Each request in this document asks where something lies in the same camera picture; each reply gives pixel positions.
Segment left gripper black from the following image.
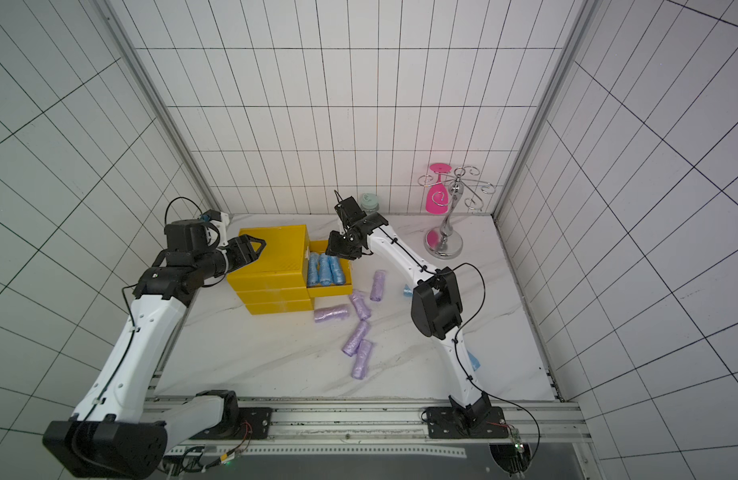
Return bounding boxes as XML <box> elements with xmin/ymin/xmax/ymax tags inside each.
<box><xmin>196</xmin><ymin>234</ymin><xmax>268</xmax><ymax>279</ymax></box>

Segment yellow drawer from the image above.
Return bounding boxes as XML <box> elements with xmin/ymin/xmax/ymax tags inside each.
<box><xmin>306</xmin><ymin>238</ymin><xmax>354</xmax><ymax>299</ymax></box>

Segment blue bag roll top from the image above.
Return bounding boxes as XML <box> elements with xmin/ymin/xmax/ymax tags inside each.
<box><xmin>328</xmin><ymin>256</ymin><xmax>346</xmax><ymax>285</ymax></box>

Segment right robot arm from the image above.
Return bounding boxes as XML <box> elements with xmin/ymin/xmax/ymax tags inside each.
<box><xmin>327</xmin><ymin>196</ymin><xmax>510</xmax><ymax>438</ymax></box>

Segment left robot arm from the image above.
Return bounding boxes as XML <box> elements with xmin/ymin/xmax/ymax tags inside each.
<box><xmin>42</xmin><ymin>211</ymin><xmax>266</xmax><ymax>479</ymax></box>

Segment yellow drawer cabinet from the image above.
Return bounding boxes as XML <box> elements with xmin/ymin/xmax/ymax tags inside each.
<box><xmin>227</xmin><ymin>225</ymin><xmax>314</xmax><ymax>315</ymax></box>

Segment mint green jar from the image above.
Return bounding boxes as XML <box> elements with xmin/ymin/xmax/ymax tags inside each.
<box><xmin>360</xmin><ymin>193</ymin><xmax>379</xmax><ymax>214</ymax></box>

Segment purple bag roll top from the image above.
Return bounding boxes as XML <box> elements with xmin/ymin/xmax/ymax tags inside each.
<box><xmin>370</xmin><ymin>269</ymin><xmax>386</xmax><ymax>302</ymax></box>

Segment purple bag roll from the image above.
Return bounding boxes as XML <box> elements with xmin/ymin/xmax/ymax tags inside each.
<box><xmin>351</xmin><ymin>339</ymin><xmax>374</xmax><ymax>380</ymax></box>
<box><xmin>349</xmin><ymin>290</ymin><xmax>372</xmax><ymax>321</ymax></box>
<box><xmin>314</xmin><ymin>304</ymin><xmax>351</xmax><ymax>323</ymax></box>
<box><xmin>370</xmin><ymin>269</ymin><xmax>386</xmax><ymax>302</ymax></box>
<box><xmin>342</xmin><ymin>320</ymin><xmax>370</xmax><ymax>357</ymax></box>

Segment purple bag roll left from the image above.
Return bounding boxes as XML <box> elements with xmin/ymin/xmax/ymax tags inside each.
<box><xmin>314</xmin><ymin>304</ymin><xmax>351</xmax><ymax>323</ymax></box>

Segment purple bag roll upper middle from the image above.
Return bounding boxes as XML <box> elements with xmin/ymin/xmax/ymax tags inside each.
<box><xmin>349</xmin><ymin>290</ymin><xmax>372</xmax><ymax>321</ymax></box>

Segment chrome glass rack stand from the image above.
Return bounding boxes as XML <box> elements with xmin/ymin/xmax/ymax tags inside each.
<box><xmin>418</xmin><ymin>164</ymin><xmax>496</xmax><ymax>259</ymax></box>

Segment pink plastic wine glass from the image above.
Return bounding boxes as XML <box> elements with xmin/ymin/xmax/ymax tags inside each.
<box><xmin>426</xmin><ymin>163</ymin><xmax>452</xmax><ymax>215</ymax></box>

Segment purple bag roll lower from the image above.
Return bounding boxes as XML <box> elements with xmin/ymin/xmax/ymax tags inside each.
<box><xmin>342</xmin><ymin>320</ymin><xmax>370</xmax><ymax>357</ymax></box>

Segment purple bag roll bottom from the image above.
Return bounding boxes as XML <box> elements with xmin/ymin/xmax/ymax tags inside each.
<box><xmin>351</xmin><ymin>339</ymin><xmax>374</xmax><ymax>380</ymax></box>

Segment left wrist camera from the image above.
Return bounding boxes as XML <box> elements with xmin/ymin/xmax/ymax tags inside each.
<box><xmin>199</xmin><ymin>210</ymin><xmax>230</xmax><ymax>248</ymax></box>

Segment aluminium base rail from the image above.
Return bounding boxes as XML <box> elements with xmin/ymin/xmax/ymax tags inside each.
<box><xmin>167</xmin><ymin>397</ymin><xmax>596</xmax><ymax>466</ymax></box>

